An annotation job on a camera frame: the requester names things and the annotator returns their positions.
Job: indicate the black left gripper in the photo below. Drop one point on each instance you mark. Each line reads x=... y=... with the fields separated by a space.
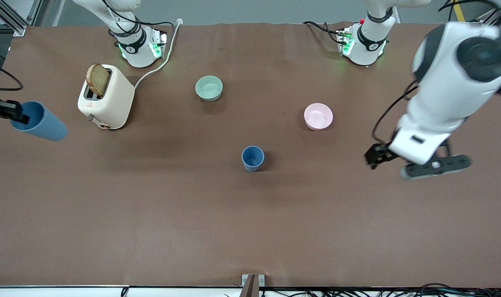
x=379 y=154

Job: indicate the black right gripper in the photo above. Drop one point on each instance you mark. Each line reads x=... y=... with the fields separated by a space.
x=1 y=109

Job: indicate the blue plastic cup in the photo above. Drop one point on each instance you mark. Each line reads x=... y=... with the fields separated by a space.
x=252 y=159
x=48 y=126

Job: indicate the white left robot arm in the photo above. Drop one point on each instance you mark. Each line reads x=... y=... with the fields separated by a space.
x=444 y=90

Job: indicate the pink bowl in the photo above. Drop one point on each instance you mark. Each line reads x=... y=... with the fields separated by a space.
x=318 y=116

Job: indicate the brown bread slice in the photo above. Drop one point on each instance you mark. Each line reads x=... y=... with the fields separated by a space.
x=97 y=80

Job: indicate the cream white toaster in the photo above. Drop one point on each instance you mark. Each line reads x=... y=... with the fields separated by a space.
x=114 y=103

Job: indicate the green lit base controller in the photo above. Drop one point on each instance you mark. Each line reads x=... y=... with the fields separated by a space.
x=344 y=41
x=157 y=45

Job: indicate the mint green bowl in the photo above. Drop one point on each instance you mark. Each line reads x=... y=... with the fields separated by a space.
x=209 y=88

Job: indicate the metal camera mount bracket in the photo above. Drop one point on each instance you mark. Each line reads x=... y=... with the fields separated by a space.
x=252 y=284

